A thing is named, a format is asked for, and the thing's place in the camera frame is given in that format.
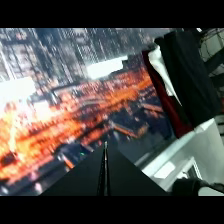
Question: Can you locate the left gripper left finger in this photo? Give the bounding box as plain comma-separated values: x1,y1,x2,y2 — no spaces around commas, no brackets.
41,143,106,197

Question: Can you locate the white garment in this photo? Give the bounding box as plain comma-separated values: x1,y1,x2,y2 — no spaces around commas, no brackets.
147,44,183,107

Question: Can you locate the red garment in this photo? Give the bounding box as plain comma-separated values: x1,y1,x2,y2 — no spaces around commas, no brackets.
141,49,195,140

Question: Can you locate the black garment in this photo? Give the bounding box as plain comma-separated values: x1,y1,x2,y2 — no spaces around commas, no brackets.
154,29,223,130

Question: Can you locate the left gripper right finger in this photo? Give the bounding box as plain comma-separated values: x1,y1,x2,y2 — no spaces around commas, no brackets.
106,143,170,197

